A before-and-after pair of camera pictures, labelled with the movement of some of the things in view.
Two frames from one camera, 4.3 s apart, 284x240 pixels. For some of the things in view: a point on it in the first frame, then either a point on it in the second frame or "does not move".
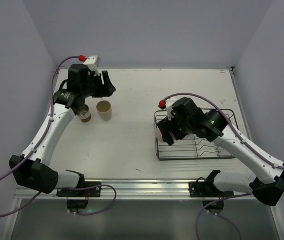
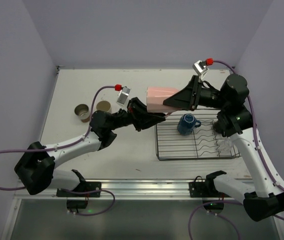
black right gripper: x=171 y=132 → x=195 y=93
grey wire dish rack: x=192 y=147 does not move
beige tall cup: x=104 y=109 does not move
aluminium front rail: x=156 y=189 does not move
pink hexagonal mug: x=159 y=136 → x=155 y=97
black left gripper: x=101 y=87 → x=133 y=114
